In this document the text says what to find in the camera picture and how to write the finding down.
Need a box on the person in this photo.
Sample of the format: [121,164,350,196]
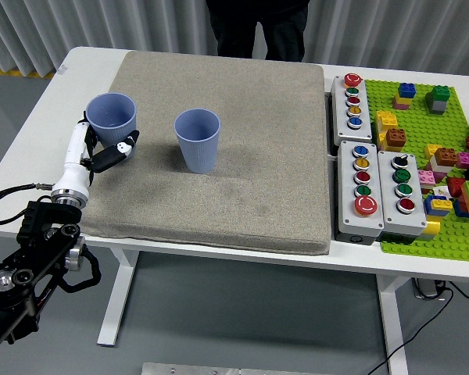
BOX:
[205,0,312,63]

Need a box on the grey-brown mat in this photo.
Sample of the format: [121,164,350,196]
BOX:
[77,50,332,256]

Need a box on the yellow round toy brick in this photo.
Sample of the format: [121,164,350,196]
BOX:
[421,220,442,240]

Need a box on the grey selector switch control box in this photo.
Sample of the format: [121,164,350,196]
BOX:
[377,150,428,241]

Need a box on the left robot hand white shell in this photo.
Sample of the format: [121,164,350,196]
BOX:
[51,111,141,195]

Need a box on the blue ribbed cup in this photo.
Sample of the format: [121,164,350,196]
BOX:
[85,92,138,152]
[174,109,221,174]

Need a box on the grey five-button control box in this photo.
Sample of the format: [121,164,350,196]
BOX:
[330,73,373,144]
[337,140,385,245]

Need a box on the green toy baseplate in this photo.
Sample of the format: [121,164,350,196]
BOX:
[363,79,469,263]

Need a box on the white toy brick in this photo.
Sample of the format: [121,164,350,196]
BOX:
[431,159,454,175]

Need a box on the white curtain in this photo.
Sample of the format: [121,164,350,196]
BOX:
[0,0,469,77]

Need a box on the white table leg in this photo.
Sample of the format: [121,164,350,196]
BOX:
[96,249,140,348]
[376,275,410,375]

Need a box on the brown toy brick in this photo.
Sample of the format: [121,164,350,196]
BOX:
[434,147,457,167]
[385,127,407,148]

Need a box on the yellow floor tape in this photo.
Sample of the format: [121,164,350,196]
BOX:
[0,65,56,80]

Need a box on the red toy brick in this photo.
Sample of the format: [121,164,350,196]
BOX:
[446,177,468,198]

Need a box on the black floor cable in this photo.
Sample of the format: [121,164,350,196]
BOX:
[447,280,469,302]
[365,287,455,375]

